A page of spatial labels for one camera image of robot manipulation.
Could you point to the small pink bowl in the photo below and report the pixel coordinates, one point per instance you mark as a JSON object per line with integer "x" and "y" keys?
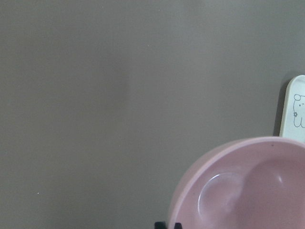
{"x": 255, "y": 183}

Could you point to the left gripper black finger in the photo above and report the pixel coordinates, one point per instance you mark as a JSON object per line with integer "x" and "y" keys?
{"x": 177, "y": 225}

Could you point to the cream rabbit tray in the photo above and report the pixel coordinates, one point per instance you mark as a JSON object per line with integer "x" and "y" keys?
{"x": 293, "y": 117}

